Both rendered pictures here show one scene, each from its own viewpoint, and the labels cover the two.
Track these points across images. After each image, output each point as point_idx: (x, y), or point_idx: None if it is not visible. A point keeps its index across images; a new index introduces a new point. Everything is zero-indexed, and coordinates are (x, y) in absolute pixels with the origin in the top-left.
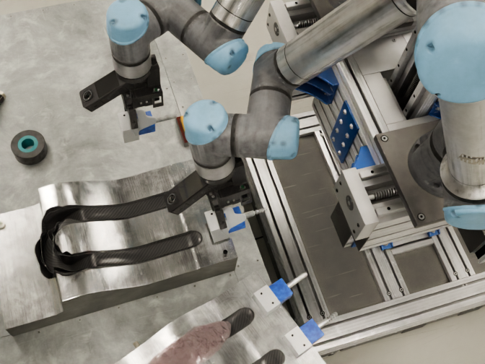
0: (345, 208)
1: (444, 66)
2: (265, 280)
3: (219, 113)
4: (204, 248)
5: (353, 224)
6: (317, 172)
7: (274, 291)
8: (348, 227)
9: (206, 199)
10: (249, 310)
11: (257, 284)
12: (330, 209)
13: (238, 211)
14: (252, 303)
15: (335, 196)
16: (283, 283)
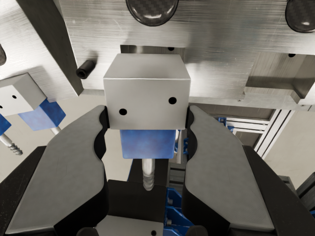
0: (125, 231)
1: None
2: (89, 89)
3: None
4: (114, 19)
5: (99, 231)
6: (240, 110)
7: (32, 111)
8: (136, 181)
9: (248, 76)
10: (2, 58)
11: (53, 89)
12: (212, 106)
13: (158, 155)
14: (15, 70)
15: (219, 112)
16: (47, 126)
